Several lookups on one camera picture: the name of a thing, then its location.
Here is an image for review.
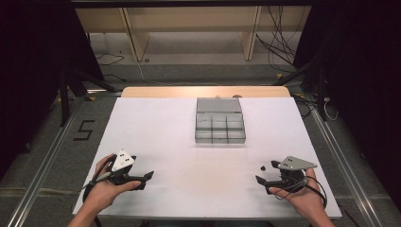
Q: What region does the person's left hand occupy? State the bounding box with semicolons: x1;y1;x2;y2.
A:
82;152;142;216

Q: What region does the black curtain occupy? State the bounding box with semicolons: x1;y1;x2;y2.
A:
292;0;401;213
0;0;106;179

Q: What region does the clear plastic compartment box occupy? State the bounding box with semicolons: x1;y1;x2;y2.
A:
194;96;247;145

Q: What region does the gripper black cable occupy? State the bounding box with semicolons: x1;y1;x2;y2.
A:
81;153;118;227
274;174;328;210

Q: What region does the black floor cable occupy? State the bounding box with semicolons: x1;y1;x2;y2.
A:
96;52;126;67

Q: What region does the black tripod stand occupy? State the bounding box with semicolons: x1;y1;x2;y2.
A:
271;56;329;123
58;67;118;128

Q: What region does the thin white cable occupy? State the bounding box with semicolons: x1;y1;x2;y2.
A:
323;96;340;123

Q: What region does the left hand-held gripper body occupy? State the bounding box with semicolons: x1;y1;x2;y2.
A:
108;149;140;186

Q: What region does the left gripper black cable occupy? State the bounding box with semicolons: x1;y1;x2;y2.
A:
81;153;118;227

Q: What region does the light wooden shelf unit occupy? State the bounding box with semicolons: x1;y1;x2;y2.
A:
75;5;312;62

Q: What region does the aluminium floor rail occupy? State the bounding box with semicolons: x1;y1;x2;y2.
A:
309;107;385;227
5;96;83;227

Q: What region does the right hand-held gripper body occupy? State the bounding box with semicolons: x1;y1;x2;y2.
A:
277;155;319;190

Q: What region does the person's right hand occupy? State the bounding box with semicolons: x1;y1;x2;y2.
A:
268;168;327;220

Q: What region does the bundle of black cables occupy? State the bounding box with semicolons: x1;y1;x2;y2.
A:
254;5;305;74

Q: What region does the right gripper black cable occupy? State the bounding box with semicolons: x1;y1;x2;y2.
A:
274;174;328;210

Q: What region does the white table sheet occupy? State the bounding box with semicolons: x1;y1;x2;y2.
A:
72;96;343;220

